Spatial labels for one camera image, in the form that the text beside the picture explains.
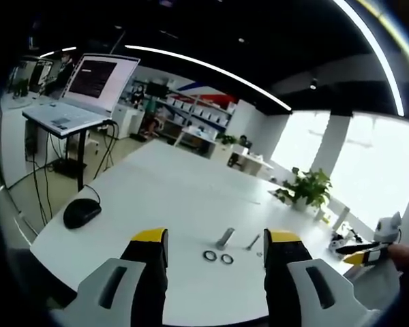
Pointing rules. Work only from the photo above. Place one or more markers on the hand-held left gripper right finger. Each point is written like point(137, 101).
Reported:
point(327, 293)

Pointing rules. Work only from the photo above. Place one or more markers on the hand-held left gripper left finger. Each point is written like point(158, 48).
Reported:
point(99, 289)

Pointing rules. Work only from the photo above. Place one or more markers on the thin threaded metal stud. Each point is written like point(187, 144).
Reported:
point(253, 242)

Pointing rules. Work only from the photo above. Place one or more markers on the black metal washer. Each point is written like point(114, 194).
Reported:
point(226, 259)
point(209, 255)

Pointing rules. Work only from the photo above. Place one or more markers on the thick threaded metal stud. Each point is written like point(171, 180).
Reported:
point(225, 236)

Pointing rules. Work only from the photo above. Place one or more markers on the person's right hand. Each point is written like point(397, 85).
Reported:
point(404, 255)

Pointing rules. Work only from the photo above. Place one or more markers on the small white black toy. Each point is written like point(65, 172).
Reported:
point(338, 243)

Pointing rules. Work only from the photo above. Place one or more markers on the white cat-shaped toy robot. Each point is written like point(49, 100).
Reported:
point(388, 228)

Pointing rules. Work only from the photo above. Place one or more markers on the green potted plant white pot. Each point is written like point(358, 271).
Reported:
point(310, 187)

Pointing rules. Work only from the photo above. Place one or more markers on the black computer mouse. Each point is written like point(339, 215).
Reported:
point(80, 213)

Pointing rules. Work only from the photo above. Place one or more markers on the white standing desk black legs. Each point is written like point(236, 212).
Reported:
point(82, 160)

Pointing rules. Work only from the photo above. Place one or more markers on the small green plant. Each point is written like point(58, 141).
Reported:
point(227, 139)

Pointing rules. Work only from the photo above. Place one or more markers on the white low cabinet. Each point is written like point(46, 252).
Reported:
point(129, 121)

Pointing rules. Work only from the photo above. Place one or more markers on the curved ceiling light strip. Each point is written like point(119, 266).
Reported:
point(378, 51)

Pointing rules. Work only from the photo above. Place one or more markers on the silver open laptop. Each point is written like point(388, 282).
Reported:
point(88, 88)

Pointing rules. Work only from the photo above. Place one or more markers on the shelf with white boxes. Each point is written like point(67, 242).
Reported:
point(197, 112)

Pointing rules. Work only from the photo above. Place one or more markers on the long ceiling light strip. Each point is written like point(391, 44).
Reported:
point(208, 73)

